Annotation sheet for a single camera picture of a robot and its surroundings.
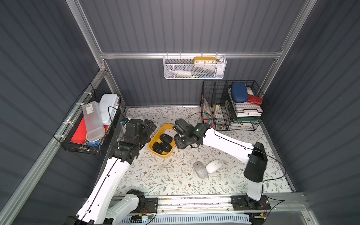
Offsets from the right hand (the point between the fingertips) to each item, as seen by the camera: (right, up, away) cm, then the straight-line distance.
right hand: (181, 140), depth 81 cm
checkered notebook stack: (+43, +19, +11) cm, 48 cm away
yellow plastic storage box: (-18, -2, +18) cm, 26 cm away
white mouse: (+20, -17, +5) cm, 26 cm away
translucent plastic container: (-41, +8, -15) cm, 45 cm away
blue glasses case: (+42, +31, +19) cm, 56 cm away
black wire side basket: (-51, +6, -20) cm, 55 cm away
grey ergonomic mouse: (+11, -18, +2) cm, 21 cm away
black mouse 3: (-16, -7, +11) cm, 21 cm away
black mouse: (-11, -6, +11) cm, 17 cm away
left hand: (-17, +8, -8) cm, 21 cm away
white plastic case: (-40, +20, -5) cm, 45 cm away
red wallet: (+50, +25, +13) cm, 57 cm away
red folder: (-49, +4, -14) cm, 51 cm away
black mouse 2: (-12, -1, +18) cm, 21 cm away
